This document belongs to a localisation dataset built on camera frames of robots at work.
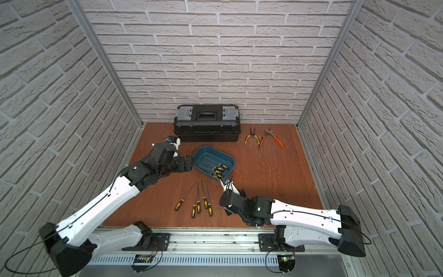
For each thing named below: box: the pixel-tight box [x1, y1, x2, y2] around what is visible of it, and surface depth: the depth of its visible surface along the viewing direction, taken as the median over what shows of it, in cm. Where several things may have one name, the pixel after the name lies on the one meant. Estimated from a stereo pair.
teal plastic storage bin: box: [192, 145, 236, 183], surface depth 100 cm
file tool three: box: [196, 182, 201, 215], surface depth 85 cm
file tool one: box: [174, 182, 197, 212], surface depth 85 cm
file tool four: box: [200, 178, 209, 210], surface depth 86 cm
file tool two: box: [191, 184, 198, 219], surface depth 83 cm
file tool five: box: [206, 185, 213, 217], surface depth 84 cm
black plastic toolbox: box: [173, 104, 242, 142], surface depth 102 cm
